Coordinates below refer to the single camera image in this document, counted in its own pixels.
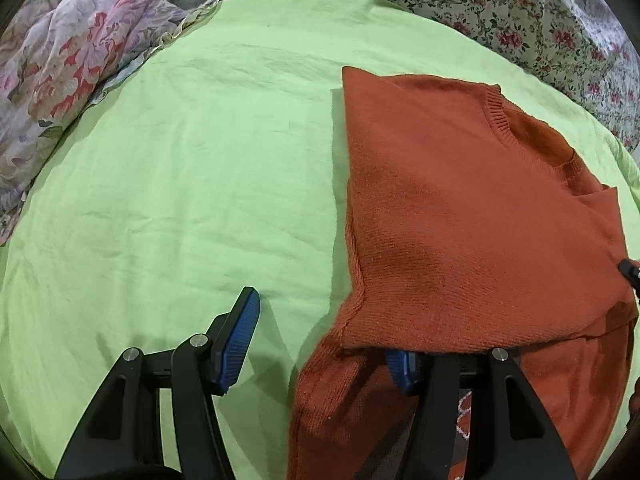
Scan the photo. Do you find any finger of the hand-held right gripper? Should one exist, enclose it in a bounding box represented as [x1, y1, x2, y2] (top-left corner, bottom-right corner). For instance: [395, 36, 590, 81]
[619, 257, 640, 306]

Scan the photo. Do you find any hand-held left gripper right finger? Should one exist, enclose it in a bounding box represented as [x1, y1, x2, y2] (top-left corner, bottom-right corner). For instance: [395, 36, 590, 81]
[385, 346, 578, 480]

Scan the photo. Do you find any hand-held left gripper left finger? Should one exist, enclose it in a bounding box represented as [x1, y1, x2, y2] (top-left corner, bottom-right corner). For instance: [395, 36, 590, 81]
[54, 286, 262, 480]

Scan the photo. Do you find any rust orange knit sweater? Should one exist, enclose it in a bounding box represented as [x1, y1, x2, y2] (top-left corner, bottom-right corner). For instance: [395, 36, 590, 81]
[286, 66, 640, 480]

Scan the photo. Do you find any dark patterned cloth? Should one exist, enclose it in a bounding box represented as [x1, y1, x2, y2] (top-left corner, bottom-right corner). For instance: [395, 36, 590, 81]
[452, 385, 476, 466]

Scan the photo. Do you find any light green bed sheet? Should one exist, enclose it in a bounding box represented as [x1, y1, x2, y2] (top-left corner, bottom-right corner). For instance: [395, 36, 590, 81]
[0, 0, 640, 480]

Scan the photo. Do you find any rose print bed sheet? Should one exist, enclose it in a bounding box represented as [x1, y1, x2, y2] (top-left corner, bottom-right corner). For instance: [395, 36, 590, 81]
[175, 0, 640, 153]

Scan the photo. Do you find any pale purple floral cloth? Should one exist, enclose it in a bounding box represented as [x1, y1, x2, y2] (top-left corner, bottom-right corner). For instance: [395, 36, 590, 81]
[0, 0, 221, 246]

